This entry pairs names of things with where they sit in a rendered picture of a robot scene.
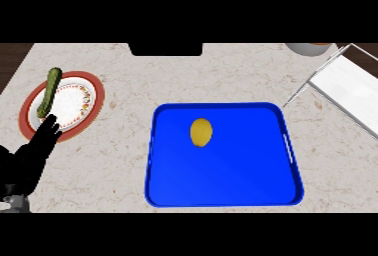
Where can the blue plastic tray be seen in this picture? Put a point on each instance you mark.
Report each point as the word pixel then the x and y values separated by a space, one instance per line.
pixel 222 166

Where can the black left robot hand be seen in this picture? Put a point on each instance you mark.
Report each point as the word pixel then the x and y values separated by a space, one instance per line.
pixel 30 156

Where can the black appliance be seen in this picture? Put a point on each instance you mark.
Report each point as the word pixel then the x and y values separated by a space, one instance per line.
pixel 166 49

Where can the green cucumber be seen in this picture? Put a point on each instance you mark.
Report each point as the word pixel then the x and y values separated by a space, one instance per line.
pixel 49 91

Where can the yellow can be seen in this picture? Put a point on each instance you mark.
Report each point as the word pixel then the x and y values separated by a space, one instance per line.
pixel 201 132

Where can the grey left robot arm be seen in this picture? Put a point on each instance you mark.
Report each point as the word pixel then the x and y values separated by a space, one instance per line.
pixel 14 204

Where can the red rimmed white plate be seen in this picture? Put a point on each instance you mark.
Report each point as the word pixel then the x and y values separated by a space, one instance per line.
pixel 74 103

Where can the grey round bowl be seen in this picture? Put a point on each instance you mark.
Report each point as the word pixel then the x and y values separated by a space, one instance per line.
pixel 307 48

